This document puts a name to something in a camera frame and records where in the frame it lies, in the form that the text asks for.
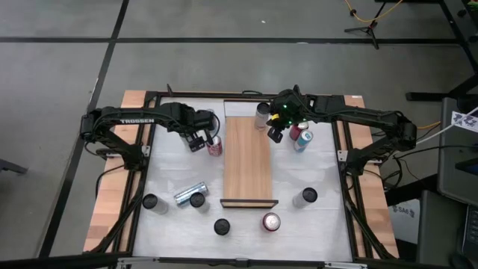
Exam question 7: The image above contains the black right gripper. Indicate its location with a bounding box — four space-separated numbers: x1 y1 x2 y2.
267 90 308 144

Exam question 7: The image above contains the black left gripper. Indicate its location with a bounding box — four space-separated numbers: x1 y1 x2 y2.
184 108 218 153

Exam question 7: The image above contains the red Coca-Cola can white script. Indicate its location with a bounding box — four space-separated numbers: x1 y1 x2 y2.
206 134 224 157

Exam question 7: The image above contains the red Coca-Cola can black print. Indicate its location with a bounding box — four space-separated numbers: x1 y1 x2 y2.
261 211 282 233
289 121 310 141

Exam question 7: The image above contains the wooden tray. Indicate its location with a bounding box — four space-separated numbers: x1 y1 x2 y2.
220 99 279 209

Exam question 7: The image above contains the black tripod stand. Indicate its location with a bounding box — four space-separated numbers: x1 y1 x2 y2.
343 0 389 51

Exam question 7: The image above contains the white cardboard box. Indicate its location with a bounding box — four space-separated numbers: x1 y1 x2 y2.
389 199 422 244

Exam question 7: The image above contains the grey computer case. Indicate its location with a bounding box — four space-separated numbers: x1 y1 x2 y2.
436 97 478 207

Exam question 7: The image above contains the white paper tag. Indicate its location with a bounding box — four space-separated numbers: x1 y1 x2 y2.
450 110 478 135

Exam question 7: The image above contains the black gantry beam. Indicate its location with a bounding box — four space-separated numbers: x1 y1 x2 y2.
0 252 478 269

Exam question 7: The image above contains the grey cabinet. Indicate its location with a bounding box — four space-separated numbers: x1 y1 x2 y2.
416 189 470 267

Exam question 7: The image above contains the grey chair leg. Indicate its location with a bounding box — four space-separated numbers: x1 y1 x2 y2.
0 158 29 176

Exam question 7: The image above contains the dark electronic device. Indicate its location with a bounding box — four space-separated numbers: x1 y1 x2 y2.
461 204 478 265

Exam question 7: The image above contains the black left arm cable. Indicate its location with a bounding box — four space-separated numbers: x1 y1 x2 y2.
207 110 222 141

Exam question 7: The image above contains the black aluminium table frame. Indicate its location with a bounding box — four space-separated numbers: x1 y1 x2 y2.
85 89 400 262

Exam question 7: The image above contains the yellow floor cable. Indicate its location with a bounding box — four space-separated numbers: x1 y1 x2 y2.
342 0 405 23

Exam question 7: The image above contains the yellow extension cord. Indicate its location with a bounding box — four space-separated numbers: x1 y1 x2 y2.
416 120 442 131

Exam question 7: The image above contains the white cable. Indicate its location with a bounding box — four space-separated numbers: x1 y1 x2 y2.
394 106 478 155

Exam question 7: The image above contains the black desk frame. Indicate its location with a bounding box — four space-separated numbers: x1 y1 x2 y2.
405 0 478 102

